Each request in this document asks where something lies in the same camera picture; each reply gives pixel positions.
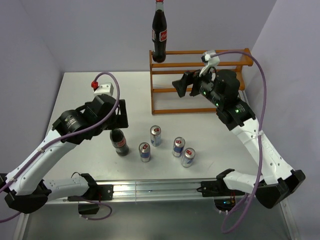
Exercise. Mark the orange wooden shelf rack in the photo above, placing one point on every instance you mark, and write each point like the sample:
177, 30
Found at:
164, 97

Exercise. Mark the cola glass bottle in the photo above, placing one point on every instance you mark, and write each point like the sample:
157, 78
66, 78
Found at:
119, 142
159, 33

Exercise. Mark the aluminium front rail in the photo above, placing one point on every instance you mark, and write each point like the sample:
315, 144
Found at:
131, 190

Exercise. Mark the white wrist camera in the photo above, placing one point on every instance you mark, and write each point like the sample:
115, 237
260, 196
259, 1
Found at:
102, 89
210, 60

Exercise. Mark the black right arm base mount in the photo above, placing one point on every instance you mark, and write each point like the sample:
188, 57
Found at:
212, 188

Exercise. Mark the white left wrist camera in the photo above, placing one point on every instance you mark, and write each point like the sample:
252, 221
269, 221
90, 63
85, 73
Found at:
102, 89

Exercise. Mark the silver blue can front-right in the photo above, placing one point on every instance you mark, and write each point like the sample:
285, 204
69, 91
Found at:
188, 157

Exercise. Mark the silver blue can rear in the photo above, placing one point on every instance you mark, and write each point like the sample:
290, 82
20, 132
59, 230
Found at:
155, 135

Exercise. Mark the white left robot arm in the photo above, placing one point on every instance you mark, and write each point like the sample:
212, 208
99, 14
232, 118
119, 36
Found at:
27, 190

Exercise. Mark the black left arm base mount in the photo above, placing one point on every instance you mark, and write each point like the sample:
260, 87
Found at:
103, 192

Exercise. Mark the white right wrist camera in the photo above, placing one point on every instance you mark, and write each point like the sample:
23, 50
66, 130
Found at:
210, 60

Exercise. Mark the silver blue can middle-right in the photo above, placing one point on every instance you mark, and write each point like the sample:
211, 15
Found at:
178, 146

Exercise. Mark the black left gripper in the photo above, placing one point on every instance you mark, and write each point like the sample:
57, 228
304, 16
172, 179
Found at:
119, 120

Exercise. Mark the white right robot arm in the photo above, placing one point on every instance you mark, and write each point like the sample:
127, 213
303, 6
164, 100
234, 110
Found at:
276, 179

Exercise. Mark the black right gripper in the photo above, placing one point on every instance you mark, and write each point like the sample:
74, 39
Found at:
190, 77

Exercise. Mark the silver blue can front-left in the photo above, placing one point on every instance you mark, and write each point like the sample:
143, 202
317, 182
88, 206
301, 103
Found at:
144, 152

